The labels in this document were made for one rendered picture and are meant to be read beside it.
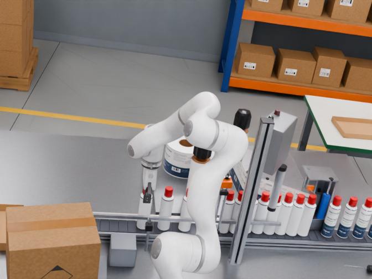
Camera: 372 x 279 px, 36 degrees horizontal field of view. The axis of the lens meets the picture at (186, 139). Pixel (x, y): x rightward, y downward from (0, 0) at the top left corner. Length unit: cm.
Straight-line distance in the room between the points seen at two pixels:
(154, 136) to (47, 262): 58
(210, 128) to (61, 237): 63
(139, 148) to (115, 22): 469
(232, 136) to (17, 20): 378
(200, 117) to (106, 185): 110
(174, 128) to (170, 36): 474
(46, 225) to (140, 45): 491
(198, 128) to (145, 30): 502
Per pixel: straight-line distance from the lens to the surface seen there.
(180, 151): 276
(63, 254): 200
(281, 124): 217
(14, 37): 545
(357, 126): 402
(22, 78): 559
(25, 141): 313
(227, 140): 183
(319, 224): 268
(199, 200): 182
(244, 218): 231
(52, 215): 211
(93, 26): 681
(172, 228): 249
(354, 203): 261
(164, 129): 211
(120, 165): 296
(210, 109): 187
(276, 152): 215
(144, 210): 240
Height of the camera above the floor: 239
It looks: 28 degrees down
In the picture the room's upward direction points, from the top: 9 degrees clockwise
